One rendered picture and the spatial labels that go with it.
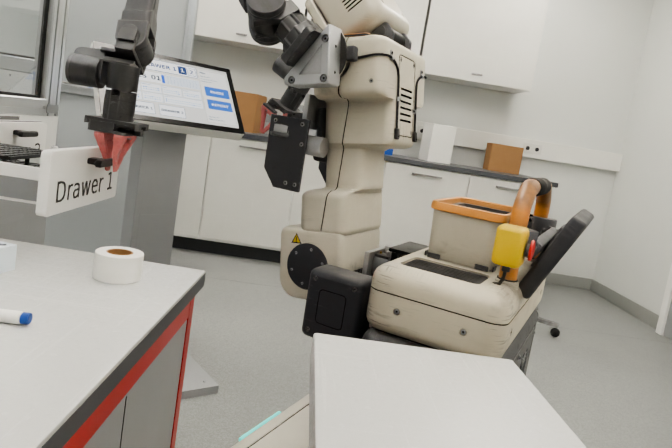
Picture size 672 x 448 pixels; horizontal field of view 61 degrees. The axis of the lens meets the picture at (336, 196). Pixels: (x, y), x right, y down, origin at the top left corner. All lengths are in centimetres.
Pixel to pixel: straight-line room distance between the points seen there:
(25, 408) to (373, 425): 31
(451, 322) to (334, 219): 37
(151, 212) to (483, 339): 148
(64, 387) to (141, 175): 158
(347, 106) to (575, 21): 413
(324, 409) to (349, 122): 77
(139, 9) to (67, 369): 77
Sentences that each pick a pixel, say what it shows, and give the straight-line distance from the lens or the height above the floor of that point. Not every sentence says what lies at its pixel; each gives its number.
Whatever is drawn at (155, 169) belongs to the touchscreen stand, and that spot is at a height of 79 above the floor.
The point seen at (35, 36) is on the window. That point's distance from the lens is 169.
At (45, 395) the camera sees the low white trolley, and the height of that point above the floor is 76.
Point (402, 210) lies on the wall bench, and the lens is 412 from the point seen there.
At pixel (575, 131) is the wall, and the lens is 522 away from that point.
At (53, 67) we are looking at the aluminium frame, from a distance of 174.
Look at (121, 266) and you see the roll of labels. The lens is 90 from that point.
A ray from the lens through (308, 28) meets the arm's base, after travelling 110.
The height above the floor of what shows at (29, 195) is 85.
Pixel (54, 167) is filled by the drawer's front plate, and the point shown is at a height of 90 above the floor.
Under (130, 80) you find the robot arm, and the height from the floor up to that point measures 106.
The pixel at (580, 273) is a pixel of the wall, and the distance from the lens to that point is 542.
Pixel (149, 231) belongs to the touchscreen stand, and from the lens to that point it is 220.
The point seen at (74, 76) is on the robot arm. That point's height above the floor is 105.
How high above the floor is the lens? 104
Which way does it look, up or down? 7 degrees down
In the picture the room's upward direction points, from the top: 9 degrees clockwise
